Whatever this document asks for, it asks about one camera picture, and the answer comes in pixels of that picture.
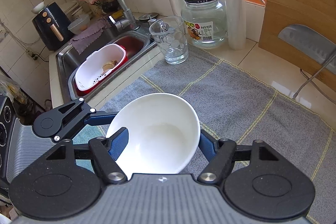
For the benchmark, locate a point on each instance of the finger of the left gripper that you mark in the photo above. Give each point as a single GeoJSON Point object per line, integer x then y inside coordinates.
{"type": "Point", "coordinates": [67, 120]}

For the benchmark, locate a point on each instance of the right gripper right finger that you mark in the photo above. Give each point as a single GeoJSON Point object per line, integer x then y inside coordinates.
{"type": "Point", "coordinates": [219, 154]}

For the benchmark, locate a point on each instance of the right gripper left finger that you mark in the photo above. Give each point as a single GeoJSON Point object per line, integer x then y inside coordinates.
{"type": "Point", "coordinates": [105, 151]}

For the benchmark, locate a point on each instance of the white bowl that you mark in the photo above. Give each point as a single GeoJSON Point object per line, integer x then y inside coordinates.
{"type": "Point", "coordinates": [164, 133]}

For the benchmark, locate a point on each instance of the grey checked dish mat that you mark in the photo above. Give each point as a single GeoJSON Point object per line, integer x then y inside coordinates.
{"type": "Point", "coordinates": [248, 102]}

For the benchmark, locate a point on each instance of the white colander basket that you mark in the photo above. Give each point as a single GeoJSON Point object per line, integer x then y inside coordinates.
{"type": "Point", "coordinates": [99, 65]}

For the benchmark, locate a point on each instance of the steel sink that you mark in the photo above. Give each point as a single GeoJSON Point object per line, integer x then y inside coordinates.
{"type": "Point", "coordinates": [68, 60]}

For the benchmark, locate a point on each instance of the purple cloth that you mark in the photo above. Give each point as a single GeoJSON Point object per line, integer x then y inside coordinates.
{"type": "Point", "coordinates": [81, 41]}

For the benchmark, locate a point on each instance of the clear bowl by sink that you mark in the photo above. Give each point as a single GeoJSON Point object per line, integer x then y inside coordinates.
{"type": "Point", "coordinates": [80, 24]}

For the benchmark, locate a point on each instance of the black air fryer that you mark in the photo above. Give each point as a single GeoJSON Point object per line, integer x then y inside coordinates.
{"type": "Point", "coordinates": [51, 25]}

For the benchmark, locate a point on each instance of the red basin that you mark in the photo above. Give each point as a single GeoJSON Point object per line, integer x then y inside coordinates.
{"type": "Point", "coordinates": [132, 46]}

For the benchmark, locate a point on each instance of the steel faucet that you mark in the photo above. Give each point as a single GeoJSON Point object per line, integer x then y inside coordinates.
{"type": "Point", "coordinates": [128, 21]}

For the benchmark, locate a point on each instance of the clear drinking glass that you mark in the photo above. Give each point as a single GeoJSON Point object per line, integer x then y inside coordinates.
{"type": "Point", "coordinates": [170, 35]}

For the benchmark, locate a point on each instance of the large glass jar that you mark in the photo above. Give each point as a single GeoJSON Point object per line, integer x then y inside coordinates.
{"type": "Point", "coordinates": [206, 22]}

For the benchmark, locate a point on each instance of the bamboo cutting board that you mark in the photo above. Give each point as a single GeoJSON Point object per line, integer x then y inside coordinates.
{"type": "Point", "coordinates": [316, 14]}

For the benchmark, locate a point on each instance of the santoku knife black handle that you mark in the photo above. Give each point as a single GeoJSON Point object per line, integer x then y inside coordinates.
{"type": "Point", "coordinates": [308, 41]}

